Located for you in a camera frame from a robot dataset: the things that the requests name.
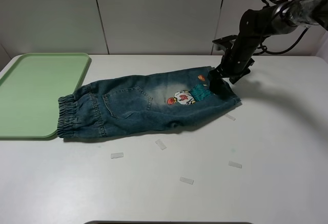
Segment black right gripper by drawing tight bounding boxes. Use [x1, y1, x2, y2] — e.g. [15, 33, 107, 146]
[208, 53, 255, 100]

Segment children's blue denim shorts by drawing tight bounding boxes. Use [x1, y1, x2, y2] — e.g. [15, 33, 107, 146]
[57, 66, 240, 139]

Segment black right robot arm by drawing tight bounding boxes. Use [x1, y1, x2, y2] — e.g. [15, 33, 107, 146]
[208, 0, 327, 94]

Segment light green plastic tray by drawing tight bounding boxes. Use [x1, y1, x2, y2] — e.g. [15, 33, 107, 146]
[1, 53, 90, 139]

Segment clear tape piece on table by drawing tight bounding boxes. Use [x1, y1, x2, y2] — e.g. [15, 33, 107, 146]
[225, 114, 236, 121]

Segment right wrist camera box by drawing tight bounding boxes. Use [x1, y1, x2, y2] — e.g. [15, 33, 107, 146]
[212, 35, 237, 52]

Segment black right camera cable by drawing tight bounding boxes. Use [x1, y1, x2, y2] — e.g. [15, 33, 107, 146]
[256, 0, 311, 57]

